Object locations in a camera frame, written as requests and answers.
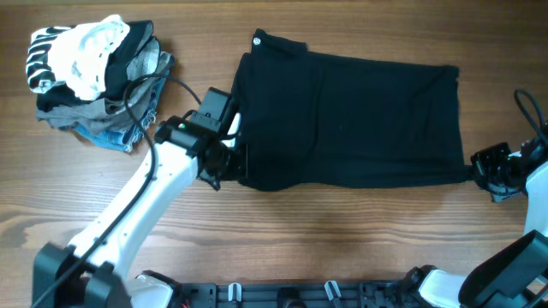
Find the black t-shirt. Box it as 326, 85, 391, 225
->
232, 29, 470, 192

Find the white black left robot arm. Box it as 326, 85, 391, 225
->
32, 88, 245, 307

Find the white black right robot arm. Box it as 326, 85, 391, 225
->
398, 134, 547, 307

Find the grey folded garment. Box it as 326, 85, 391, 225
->
36, 37, 174, 135

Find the black folded garment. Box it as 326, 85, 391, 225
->
36, 21, 159, 112

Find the white lace garment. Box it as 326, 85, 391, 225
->
47, 15, 130, 101

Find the black white striped garment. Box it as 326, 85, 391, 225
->
26, 27, 72, 94

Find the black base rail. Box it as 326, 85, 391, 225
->
169, 281, 426, 308

